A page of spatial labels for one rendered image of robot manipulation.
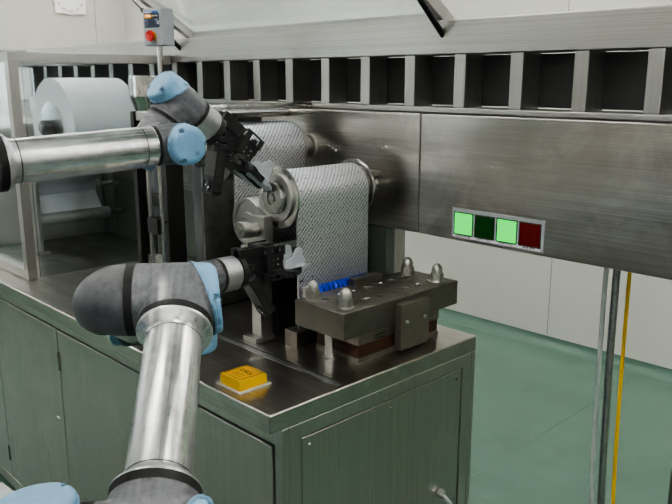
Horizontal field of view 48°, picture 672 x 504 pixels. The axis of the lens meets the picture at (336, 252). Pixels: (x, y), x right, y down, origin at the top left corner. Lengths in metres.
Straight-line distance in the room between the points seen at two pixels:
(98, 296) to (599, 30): 1.07
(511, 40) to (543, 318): 2.99
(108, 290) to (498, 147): 0.94
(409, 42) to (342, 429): 0.93
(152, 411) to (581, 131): 1.03
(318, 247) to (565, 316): 2.84
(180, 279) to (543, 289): 3.50
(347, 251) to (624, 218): 0.66
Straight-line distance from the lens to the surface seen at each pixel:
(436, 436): 1.88
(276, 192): 1.73
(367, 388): 1.62
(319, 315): 1.66
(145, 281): 1.18
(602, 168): 1.61
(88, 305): 1.21
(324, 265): 1.81
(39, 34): 7.45
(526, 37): 1.70
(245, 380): 1.55
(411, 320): 1.74
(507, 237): 1.73
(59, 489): 0.98
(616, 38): 1.61
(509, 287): 4.63
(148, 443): 1.00
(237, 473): 1.66
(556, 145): 1.66
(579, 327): 4.44
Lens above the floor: 1.52
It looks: 13 degrees down
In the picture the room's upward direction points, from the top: straight up
